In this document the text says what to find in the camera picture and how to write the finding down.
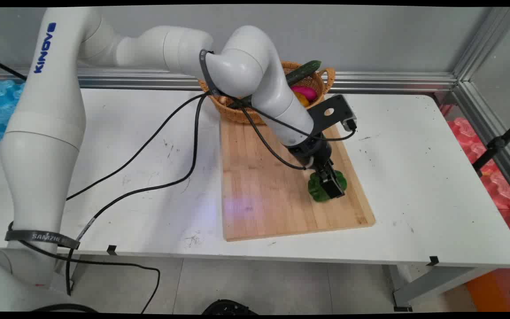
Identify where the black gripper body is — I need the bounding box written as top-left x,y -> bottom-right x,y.
288,132 -> 333,172

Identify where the green bell pepper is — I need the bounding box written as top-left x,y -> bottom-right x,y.
307,171 -> 348,202

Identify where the pink toy vegetable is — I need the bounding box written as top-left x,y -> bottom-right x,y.
290,86 -> 318,103

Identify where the wooden cutting board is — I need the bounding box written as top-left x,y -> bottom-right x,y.
220,116 -> 376,242

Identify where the dark green cucumber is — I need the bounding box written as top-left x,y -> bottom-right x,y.
228,60 -> 322,109

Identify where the woven wicker basket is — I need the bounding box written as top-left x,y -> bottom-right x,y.
197,61 -> 336,125

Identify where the grey table leg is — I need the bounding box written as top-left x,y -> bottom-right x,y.
388,265 -> 500,312
56,255 -> 82,294

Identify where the black round device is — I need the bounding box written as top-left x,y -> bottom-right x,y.
202,300 -> 258,315

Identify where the black tripod stand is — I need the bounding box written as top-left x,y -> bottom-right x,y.
472,114 -> 510,178

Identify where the red foam mat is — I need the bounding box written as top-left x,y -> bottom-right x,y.
444,116 -> 510,251

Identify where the orange floor mat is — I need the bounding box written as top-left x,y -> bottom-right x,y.
464,269 -> 510,313

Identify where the black slanted rod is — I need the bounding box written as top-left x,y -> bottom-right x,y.
0,55 -> 28,82

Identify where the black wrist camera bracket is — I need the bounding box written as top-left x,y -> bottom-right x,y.
307,94 -> 358,132

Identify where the aluminium frame rail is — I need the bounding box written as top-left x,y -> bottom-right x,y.
0,66 -> 459,94
452,81 -> 510,206

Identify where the thick black cable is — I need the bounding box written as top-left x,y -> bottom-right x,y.
66,93 -> 309,295

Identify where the thin black cable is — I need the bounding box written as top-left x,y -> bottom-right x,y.
66,91 -> 357,201

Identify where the aluminium corner post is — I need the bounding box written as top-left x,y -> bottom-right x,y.
452,7 -> 510,82

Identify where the black floor cable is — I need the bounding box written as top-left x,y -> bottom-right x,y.
9,222 -> 161,313

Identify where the grey printed velcro strap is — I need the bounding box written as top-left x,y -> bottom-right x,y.
5,228 -> 81,250

